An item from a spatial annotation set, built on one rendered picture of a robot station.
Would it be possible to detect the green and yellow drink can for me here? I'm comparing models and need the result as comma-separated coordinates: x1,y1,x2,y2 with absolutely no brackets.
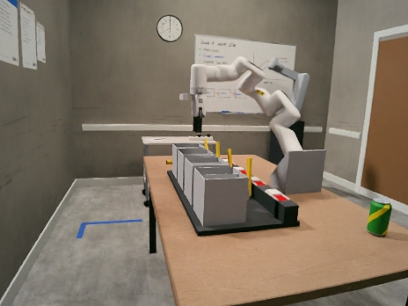
367,198,392,237

